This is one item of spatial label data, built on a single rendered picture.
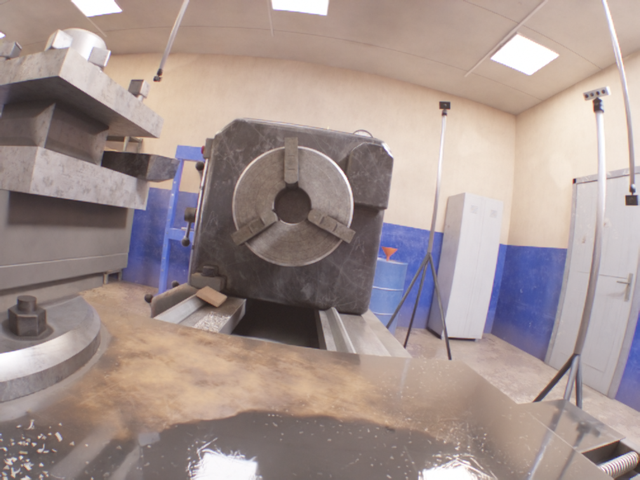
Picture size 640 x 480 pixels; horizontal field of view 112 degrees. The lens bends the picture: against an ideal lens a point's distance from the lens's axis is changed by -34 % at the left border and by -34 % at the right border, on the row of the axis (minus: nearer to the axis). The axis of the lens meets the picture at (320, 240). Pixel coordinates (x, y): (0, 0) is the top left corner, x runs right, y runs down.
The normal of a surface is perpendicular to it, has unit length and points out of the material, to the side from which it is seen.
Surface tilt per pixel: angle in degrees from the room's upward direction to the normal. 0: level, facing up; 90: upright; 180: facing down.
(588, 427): 0
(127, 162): 90
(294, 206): 90
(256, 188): 90
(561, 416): 0
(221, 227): 90
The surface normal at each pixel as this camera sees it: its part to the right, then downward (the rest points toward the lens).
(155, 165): 0.73, 0.25
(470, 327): 0.05, 0.02
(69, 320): 0.15, -0.99
